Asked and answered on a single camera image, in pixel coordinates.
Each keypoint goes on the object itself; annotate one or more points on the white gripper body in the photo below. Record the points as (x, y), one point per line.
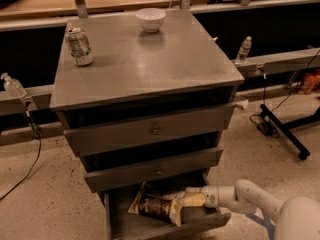
(209, 196)

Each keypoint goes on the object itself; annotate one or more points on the brown chip bag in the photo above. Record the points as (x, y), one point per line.
(163, 206)

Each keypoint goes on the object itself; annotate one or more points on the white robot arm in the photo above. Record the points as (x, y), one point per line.
(297, 218)

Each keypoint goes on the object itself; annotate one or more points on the bottom grey drawer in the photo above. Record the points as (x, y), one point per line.
(126, 226)

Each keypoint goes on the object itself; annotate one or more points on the grey drawer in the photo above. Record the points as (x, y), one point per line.
(126, 226)
(150, 170)
(115, 136)

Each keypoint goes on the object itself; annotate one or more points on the middle grey drawer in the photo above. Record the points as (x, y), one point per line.
(150, 170)

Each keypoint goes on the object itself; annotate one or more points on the grey drawer cabinet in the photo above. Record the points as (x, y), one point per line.
(136, 75)

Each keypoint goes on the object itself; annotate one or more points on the top grey drawer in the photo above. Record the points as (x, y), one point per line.
(115, 136)

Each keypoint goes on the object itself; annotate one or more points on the blue tape cross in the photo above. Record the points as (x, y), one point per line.
(264, 221)

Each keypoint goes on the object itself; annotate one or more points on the black stand base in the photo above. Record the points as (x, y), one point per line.
(286, 128)

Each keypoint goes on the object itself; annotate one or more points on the clear water bottle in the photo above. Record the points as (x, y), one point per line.
(243, 50)

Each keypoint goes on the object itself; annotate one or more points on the white ceramic bowl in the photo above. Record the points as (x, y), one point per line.
(150, 19)

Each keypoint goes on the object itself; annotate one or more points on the green white soda can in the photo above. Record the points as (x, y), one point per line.
(78, 45)

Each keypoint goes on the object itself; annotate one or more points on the clear pump sanitizer bottle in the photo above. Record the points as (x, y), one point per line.
(13, 86)

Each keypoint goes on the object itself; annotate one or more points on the orange object under rail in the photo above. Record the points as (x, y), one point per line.
(309, 82)

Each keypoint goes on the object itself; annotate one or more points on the grey metal rail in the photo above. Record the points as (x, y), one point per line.
(252, 67)

